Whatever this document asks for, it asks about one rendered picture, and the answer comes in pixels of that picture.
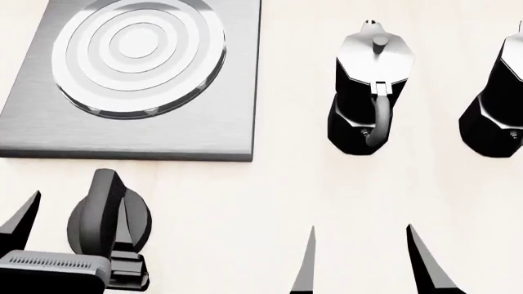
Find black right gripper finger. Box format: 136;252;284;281
289;225;318;294
405;223;467;294

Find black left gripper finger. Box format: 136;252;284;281
107;225;151;292
0;189;42;258

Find grey square stove plate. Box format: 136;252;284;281
0;0;263;163

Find black silver moka pot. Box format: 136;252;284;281
326;19;418;157
458;20;523;159

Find round silver ringed burner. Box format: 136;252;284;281
51;0;227;120

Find grey vented camera box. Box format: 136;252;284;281
0;248;113;278

